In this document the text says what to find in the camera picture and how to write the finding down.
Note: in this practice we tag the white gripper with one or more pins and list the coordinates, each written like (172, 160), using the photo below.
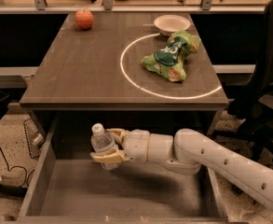
(137, 146)

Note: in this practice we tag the clear plastic water bottle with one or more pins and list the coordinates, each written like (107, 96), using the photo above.
(102, 142)

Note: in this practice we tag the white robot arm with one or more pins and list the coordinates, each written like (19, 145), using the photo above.
(184, 154)

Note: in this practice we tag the open top drawer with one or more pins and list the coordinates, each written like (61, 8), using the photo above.
(69, 188)

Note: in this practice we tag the grey wooden cabinet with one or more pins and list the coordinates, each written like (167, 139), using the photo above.
(98, 75)

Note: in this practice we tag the green chip bag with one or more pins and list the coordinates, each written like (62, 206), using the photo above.
(169, 62)

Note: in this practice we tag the red apple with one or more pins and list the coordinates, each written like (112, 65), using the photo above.
(84, 19)

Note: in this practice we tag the white paper bowl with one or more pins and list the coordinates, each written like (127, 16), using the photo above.
(169, 24)

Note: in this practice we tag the black office chair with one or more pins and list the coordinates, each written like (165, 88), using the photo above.
(254, 103)

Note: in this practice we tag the wire mesh basket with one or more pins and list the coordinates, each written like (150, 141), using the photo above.
(34, 139)

